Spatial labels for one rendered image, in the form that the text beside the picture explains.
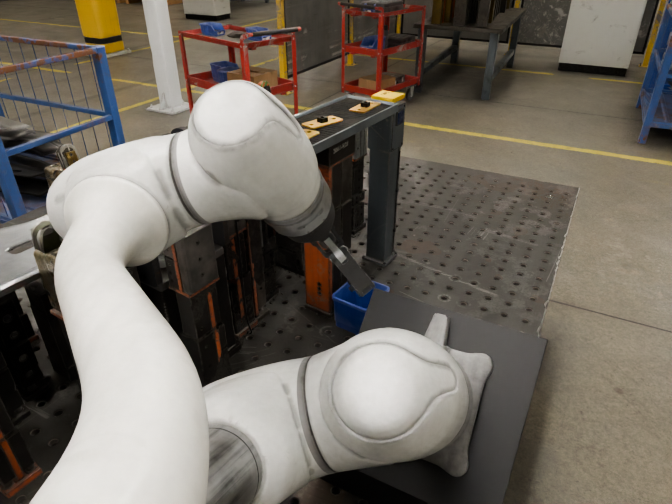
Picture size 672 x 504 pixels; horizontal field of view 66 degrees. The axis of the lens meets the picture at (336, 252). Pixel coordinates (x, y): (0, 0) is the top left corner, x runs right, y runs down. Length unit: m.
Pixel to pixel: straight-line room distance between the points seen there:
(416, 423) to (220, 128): 0.36
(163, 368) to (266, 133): 0.26
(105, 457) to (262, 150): 0.31
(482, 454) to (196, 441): 0.62
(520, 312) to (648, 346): 1.30
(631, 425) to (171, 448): 2.04
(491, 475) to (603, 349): 1.69
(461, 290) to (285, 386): 0.79
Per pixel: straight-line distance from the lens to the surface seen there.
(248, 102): 0.49
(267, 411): 0.64
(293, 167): 0.51
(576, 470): 1.99
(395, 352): 0.59
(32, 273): 1.01
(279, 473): 0.64
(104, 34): 8.51
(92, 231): 0.50
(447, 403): 0.62
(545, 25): 8.35
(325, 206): 0.62
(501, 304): 1.36
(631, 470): 2.07
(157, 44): 5.45
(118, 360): 0.30
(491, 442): 0.84
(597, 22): 7.47
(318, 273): 1.20
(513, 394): 0.84
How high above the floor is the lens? 1.49
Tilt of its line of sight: 31 degrees down
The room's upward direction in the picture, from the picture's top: straight up
